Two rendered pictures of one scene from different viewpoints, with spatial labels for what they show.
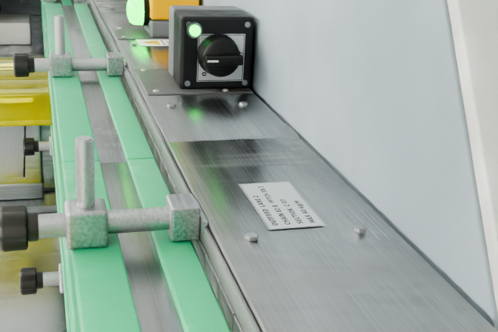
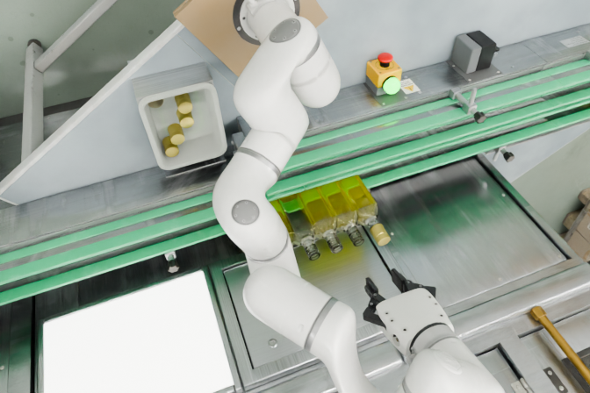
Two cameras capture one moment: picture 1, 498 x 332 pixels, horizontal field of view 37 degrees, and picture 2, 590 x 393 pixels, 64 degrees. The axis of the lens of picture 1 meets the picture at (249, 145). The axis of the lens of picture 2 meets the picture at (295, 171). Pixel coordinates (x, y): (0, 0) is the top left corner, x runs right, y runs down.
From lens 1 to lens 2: 191 cm
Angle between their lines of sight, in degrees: 78
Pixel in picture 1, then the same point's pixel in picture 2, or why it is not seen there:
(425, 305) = not seen: outside the picture
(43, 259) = (424, 201)
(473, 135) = not seen: outside the picture
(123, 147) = (541, 77)
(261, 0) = (481, 22)
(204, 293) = not seen: outside the picture
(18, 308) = (469, 196)
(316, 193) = (562, 37)
